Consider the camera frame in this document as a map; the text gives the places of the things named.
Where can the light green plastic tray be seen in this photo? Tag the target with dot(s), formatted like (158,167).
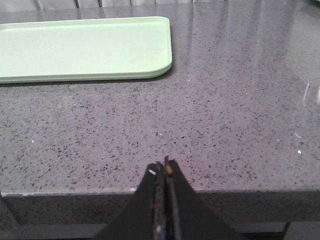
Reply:
(125,48)

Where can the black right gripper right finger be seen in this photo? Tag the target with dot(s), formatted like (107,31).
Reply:
(189,218)

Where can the white pleated curtain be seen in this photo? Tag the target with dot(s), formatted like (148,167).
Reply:
(43,5)

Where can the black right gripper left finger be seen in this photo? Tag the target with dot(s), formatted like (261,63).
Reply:
(144,216)

